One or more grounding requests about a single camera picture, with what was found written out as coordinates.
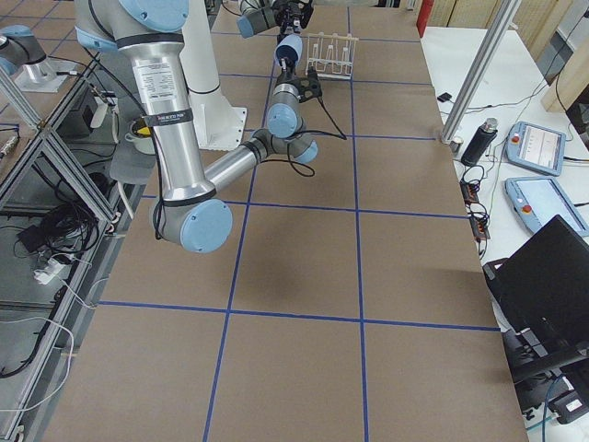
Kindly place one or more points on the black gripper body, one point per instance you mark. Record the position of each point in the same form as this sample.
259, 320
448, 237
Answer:
288, 17
286, 75

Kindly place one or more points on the light blue plastic cup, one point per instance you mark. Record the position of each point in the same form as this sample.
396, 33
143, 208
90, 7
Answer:
290, 49

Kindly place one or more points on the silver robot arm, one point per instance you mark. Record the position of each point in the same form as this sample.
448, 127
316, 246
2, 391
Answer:
169, 46
113, 26

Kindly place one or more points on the small black adapter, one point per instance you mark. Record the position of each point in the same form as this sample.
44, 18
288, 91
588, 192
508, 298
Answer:
444, 97

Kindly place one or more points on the white enamel pot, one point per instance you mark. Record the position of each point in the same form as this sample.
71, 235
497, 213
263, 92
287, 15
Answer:
139, 135

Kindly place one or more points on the black thermos bottle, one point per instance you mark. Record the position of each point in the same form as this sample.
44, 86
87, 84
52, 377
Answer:
480, 141

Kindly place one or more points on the orange black usb hub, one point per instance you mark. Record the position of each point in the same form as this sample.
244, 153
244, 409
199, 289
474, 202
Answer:
478, 215

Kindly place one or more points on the far blue teach pendant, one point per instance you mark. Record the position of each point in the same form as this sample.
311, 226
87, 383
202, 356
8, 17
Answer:
536, 148

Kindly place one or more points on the blue teach pendant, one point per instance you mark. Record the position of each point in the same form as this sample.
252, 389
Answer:
536, 200
536, 148

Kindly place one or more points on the near blue teach pendant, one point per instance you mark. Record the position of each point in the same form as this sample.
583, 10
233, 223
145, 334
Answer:
536, 200

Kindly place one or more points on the white power strip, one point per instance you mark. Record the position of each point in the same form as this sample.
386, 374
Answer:
46, 274

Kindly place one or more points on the black laptop on stand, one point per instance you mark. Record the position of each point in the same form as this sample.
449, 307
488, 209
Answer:
543, 288

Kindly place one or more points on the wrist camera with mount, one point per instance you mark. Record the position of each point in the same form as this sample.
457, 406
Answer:
309, 86

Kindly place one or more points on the white wire cup holder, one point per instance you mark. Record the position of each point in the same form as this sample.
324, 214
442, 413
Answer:
331, 55

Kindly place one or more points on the white camera mast pedestal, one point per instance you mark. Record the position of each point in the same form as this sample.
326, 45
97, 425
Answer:
218, 125

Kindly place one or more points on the aluminium frame post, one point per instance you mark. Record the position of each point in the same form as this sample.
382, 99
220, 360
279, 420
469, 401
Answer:
487, 49

